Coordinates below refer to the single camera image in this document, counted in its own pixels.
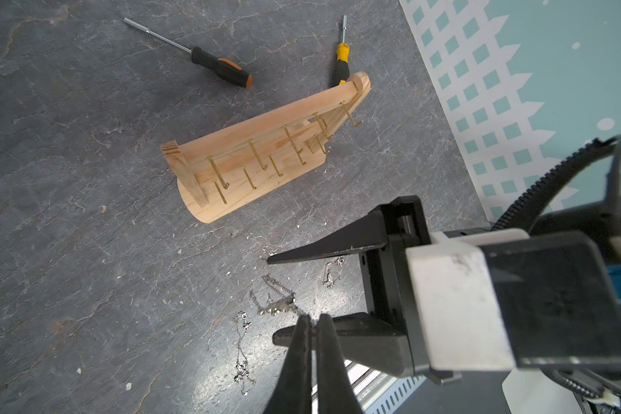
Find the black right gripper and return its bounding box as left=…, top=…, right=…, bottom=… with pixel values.
left=267, top=196, right=462, bottom=385

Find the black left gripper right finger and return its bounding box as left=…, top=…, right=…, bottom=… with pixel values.
left=316, top=314, right=363, bottom=414

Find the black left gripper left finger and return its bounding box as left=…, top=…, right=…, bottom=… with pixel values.
left=264, top=315, right=313, bottom=413

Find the silver chain necklace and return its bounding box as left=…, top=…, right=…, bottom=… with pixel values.
left=231, top=255, right=347, bottom=397

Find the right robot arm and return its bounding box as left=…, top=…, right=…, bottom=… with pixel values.
left=266, top=135, right=621, bottom=413

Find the wooden jewelry display stand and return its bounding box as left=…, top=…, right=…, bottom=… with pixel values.
left=160, top=72, right=371, bottom=224

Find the yellow black nut driver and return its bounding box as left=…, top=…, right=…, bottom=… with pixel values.
left=329, top=16, right=350, bottom=87

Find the orange black nut driver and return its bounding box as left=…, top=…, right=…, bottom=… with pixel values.
left=122, top=17, right=254, bottom=89

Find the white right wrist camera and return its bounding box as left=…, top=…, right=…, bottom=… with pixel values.
left=405, top=230, right=621, bottom=373

